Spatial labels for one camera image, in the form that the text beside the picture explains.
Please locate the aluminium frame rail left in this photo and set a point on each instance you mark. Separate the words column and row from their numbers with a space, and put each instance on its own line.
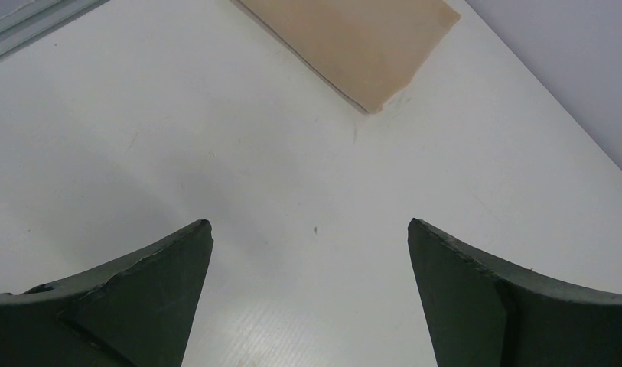
column 24, row 22

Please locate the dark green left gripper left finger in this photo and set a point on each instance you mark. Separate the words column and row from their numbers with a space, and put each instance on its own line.
column 136, row 310

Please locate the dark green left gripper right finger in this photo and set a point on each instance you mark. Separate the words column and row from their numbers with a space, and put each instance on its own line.
column 482, row 310

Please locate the folded beige t shirt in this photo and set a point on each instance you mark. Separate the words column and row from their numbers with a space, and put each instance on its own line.
column 368, row 50

